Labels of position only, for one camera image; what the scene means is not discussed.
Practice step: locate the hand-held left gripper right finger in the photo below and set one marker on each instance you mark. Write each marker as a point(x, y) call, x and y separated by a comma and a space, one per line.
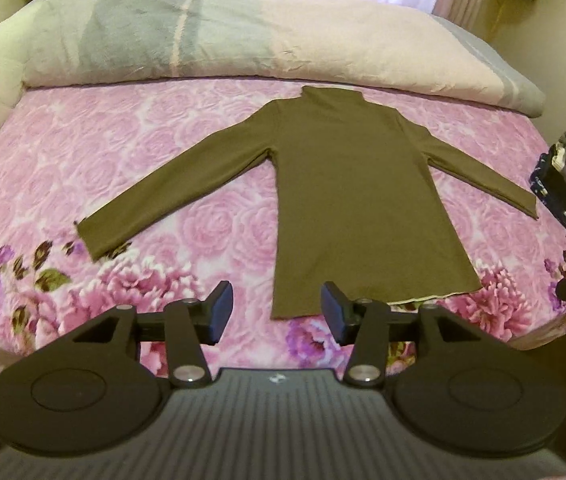
point(333, 310)

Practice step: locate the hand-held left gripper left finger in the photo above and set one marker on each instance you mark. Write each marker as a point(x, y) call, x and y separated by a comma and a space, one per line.
point(220, 310)

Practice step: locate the olive long-sleeve sweater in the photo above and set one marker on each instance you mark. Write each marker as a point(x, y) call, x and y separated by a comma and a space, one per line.
point(353, 185)

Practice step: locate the grey and pink rolled comforter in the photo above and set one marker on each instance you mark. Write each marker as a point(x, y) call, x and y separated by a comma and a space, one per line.
point(263, 30)

